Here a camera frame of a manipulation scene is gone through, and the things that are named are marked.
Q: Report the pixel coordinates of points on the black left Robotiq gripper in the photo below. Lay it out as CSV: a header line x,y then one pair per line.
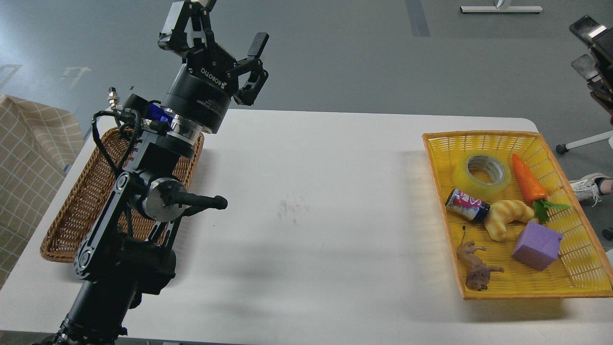
x,y
207,79

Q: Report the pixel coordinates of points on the yellow tape roll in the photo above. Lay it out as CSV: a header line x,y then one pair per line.
x,y
481,174

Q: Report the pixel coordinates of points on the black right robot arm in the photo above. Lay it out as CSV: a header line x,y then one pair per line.
x,y
596,67

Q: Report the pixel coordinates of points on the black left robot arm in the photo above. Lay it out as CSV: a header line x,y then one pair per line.
x,y
128,250

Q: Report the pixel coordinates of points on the brown wicker basket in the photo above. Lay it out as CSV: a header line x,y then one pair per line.
x,y
89,194

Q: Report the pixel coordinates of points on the beige checkered cloth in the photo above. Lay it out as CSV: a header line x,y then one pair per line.
x,y
37,145

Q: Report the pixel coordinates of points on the small drink can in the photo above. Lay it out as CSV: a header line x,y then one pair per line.
x,y
473,209

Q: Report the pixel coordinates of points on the white stand base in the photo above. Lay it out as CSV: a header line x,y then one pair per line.
x,y
501,6

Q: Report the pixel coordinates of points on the toy croissant bread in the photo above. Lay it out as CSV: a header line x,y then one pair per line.
x,y
503,212

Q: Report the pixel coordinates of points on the brown toy lion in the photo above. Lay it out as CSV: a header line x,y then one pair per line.
x,y
478,273

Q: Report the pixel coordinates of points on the orange toy carrot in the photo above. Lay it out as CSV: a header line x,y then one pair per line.
x,y
533,191

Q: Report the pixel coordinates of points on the purple foam block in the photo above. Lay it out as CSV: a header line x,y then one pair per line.
x,y
537,246

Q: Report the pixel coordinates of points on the white sneaker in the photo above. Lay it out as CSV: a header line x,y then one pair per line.
x,y
592,187

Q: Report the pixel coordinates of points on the yellow plastic basket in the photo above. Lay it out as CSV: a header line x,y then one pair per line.
x,y
581,270

